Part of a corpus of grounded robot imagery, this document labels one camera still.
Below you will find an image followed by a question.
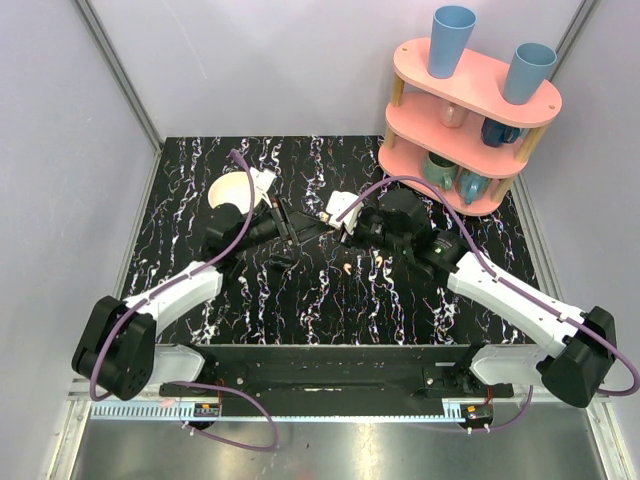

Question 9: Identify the pink mug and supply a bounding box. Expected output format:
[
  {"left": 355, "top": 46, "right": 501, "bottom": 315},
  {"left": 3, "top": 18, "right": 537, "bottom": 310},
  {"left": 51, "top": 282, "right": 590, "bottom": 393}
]
[{"left": 439, "top": 100, "right": 469, "bottom": 128}]

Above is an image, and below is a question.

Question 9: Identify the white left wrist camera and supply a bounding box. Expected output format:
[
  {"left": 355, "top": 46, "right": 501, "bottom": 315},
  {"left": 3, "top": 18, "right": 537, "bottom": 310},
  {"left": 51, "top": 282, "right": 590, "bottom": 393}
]
[{"left": 250, "top": 167, "right": 276, "bottom": 196}]

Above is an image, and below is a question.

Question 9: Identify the light blue mug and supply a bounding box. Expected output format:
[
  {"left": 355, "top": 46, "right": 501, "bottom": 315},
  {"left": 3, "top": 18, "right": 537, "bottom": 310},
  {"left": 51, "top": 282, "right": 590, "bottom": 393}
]
[{"left": 456, "top": 170, "right": 492, "bottom": 205}]

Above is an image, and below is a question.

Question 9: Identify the pink three-tier shelf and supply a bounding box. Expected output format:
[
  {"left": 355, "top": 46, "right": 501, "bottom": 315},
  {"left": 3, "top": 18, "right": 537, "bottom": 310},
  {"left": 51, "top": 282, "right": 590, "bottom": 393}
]
[{"left": 378, "top": 37, "right": 562, "bottom": 216}]

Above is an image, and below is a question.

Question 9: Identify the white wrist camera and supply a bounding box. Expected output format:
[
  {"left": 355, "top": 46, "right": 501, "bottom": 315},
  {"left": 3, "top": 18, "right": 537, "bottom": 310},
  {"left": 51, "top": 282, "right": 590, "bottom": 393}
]
[
  {"left": 319, "top": 191, "right": 363, "bottom": 243},
  {"left": 250, "top": 167, "right": 276, "bottom": 196}
]

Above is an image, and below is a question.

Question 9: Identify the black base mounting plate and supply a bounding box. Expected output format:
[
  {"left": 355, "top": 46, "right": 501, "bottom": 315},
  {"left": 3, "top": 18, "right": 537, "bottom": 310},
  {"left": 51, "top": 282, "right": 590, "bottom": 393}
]
[{"left": 159, "top": 343, "right": 516, "bottom": 401}]

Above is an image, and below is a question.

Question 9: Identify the right blue plastic cup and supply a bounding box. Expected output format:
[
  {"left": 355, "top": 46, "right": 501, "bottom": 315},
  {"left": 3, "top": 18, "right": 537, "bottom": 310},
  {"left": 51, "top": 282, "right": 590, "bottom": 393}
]
[{"left": 502, "top": 42, "right": 557, "bottom": 105}]

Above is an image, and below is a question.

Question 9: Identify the cream and green bowl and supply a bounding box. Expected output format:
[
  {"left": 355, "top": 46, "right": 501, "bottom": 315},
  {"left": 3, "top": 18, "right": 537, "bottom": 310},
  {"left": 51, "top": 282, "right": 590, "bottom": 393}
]
[{"left": 207, "top": 171, "right": 263, "bottom": 215}]

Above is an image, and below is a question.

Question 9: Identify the green ceramic mug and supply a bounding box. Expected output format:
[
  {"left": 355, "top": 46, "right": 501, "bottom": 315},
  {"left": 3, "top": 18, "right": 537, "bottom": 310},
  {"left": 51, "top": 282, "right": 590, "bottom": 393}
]
[{"left": 421, "top": 152, "right": 459, "bottom": 191}]

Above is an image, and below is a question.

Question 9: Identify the left blue plastic cup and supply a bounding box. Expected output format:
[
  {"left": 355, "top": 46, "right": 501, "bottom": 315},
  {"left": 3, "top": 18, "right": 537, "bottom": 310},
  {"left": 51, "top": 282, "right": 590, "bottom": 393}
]
[{"left": 427, "top": 5, "right": 477, "bottom": 79}]

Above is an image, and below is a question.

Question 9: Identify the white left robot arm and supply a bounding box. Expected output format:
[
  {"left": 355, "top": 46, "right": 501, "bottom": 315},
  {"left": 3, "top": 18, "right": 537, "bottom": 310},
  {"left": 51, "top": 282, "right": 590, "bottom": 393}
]
[{"left": 72, "top": 197, "right": 331, "bottom": 401}]

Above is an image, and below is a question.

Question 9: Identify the dark blue mug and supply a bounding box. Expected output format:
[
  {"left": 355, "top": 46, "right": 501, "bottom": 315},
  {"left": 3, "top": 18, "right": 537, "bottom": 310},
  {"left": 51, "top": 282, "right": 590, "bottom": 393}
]
[{"left": 481, "top": 118, "right": 521, "bottom": 148}]

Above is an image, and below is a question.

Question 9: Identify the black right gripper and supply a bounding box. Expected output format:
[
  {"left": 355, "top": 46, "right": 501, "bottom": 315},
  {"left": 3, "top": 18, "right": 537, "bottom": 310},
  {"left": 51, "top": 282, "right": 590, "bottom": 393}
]
[{"left": 331, "top": 204, "right": 410, "bottom": 256}]

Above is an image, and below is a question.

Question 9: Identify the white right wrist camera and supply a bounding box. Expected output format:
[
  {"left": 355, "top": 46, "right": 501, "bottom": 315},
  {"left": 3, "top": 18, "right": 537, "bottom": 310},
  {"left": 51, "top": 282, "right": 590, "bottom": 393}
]
[{"left": 319, "top": 191, "right": 363, "bottom": 243}]

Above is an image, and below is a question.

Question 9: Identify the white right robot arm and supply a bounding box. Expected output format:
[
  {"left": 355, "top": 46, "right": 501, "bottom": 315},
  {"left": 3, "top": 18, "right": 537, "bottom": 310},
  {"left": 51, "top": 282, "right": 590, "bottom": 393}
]
[{"left": 331, "top": 189, "right": 616, "bottom": 408}]

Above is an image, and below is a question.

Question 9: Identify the blue plastic cup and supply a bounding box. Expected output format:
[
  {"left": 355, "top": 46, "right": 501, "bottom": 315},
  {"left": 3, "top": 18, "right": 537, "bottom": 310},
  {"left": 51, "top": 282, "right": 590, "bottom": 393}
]
[
  {"left": 502, "top": 42, "right": 557, "bottom": 105},
  {"left": 427, "top": 5, "right": 477, "bottom": 79}
]

